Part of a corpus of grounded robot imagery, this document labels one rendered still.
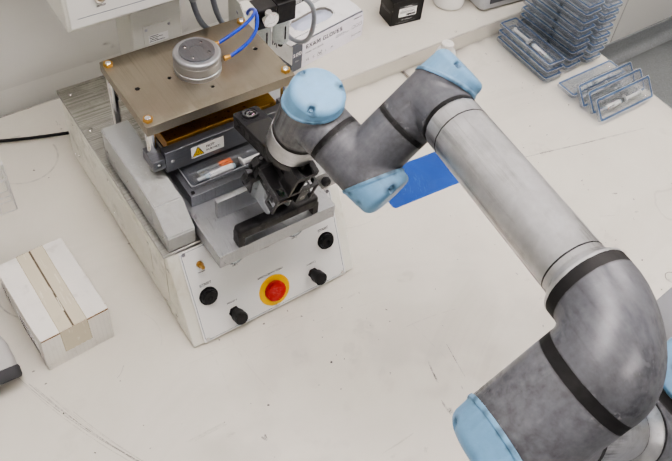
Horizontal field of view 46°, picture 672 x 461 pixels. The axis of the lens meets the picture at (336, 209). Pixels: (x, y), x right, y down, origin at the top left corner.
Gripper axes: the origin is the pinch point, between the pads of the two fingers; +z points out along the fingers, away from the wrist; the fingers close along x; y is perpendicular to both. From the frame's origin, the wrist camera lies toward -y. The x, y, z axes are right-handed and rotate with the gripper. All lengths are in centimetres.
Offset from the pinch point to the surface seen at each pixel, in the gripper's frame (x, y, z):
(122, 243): -17.9, -10.5, 30.8
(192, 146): -6.6, -10.9, -0.8
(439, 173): 48, 5, 25
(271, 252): 1.1, 7.5, 12.8
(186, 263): -14.1, 4.0, 9.2
